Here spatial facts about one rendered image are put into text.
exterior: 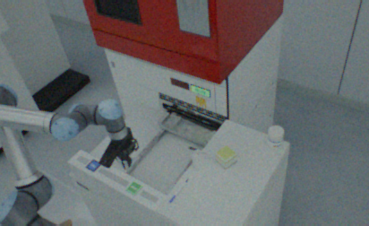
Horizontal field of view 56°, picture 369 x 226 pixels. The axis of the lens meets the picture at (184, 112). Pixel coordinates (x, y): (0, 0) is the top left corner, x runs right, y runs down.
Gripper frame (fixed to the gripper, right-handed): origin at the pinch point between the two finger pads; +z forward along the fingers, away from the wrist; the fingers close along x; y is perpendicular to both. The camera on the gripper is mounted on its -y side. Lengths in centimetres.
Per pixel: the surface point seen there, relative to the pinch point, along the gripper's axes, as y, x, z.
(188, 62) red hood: 54, 1, -20
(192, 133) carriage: 48, 0, 23
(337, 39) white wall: 207, -34, 47
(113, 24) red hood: 54, 46, -30
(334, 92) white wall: 207, -41, 100
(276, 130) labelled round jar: 54, -44, 5
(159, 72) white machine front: 59, 25, -3
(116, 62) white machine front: 59, 58, 1
